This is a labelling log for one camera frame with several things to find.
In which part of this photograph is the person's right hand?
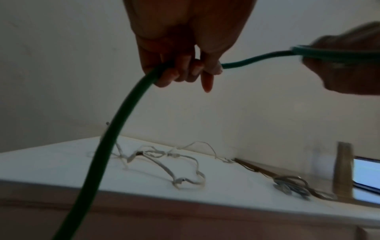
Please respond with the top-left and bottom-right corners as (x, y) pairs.
(301, 21), (380, 95)

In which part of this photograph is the person's left hand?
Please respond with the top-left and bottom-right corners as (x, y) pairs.
(123, 0), (257, 93)

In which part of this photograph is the green network cable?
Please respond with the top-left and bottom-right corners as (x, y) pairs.
(53, 45), (380, 240)

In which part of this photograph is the grey network cable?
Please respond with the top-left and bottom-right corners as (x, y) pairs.
(272, 176), (311, 200)

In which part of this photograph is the beige cable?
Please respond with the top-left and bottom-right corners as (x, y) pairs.
(87, 121), (235, 190)

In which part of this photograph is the tall beige bottle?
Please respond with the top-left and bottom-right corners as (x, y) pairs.
(332, 141), (355, 201)

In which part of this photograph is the open laptop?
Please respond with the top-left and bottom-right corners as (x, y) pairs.
(351, 157), (380, 195)

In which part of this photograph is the white low table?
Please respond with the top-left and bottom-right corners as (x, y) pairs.
(0, 135), (380, 240)

